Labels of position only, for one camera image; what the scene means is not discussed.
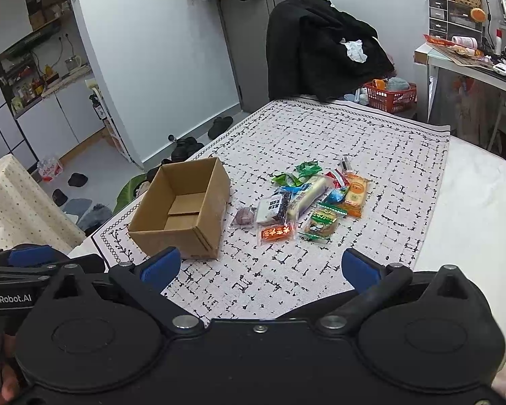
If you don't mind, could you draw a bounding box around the red teal snack packet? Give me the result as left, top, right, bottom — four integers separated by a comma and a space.
325, 169, 350, 189

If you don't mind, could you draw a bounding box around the white kitchen cabinet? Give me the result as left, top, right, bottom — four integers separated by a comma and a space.
0, 66, 104, 170

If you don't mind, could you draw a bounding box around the grey door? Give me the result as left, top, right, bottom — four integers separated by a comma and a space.
217, 0, 285, 112

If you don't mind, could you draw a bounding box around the orange red snack packet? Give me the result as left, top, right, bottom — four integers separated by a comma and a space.
258, 223, 295, 244

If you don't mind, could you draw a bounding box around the green candy packet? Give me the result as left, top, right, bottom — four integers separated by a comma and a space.
271, 173, 306, 187
295, 160, 321, 178

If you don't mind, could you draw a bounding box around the orange cracker packet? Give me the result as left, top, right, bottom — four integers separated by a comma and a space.
337, 173, 369, 218

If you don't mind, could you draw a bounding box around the blue green snack packet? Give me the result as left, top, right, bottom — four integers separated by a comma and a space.
279, 183, 346, 204

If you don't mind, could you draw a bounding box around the grey drawer organizer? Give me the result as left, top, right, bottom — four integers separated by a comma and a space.
429, 0, 483, 46

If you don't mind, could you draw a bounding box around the pile of black shoes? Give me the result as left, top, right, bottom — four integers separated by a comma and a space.
146, 137, 204, 183

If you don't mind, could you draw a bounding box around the grey fluffy rug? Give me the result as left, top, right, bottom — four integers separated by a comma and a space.
77, 204, 113, 236

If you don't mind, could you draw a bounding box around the dotted cream cloth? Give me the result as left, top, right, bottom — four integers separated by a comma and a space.
0, 155, 86, 254

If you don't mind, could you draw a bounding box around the small clear black packet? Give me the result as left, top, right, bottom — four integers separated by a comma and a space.
340, 156, 354, 174

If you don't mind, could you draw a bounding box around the white desk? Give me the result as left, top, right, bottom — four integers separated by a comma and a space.
413, 43, 506, 159

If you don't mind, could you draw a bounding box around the black jacket on chair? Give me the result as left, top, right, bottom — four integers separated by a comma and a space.
266, 0, 395, 103

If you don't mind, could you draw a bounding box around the black slipper by door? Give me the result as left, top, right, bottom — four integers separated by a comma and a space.
207, 116, 234, 140

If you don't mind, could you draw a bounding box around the green leaf floor rug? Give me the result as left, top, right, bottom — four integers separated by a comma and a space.
113, 174, 147, 215

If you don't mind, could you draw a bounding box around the brown cardboard box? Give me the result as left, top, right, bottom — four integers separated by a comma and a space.
129, 157, 230, 260

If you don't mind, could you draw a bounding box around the white black patterned blanket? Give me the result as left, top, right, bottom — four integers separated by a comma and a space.
90, 96, 453, 326

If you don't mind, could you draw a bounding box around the long white cake packet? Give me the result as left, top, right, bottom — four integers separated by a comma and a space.
287, 175, 333, 221

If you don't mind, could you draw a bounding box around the black white snack packet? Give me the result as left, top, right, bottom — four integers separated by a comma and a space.
256, 191, 291, 226

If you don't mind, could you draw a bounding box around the water bottle pack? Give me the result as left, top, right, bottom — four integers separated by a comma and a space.
37, 156, 64, 182

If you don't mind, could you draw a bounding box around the person's left hand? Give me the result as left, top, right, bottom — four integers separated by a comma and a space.
0, 334, 21, 405

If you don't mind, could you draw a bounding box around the purple snack packet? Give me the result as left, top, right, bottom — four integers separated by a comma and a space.
230, 206, 258, 230

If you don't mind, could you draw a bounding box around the red plastic basket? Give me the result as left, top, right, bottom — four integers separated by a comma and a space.
363, 81, 417, 113

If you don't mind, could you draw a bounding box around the green biscuit packet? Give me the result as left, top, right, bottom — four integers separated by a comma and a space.
299, 203, 347, 242

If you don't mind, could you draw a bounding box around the black slipper on floor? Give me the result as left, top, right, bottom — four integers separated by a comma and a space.
67, 173, 88, 188

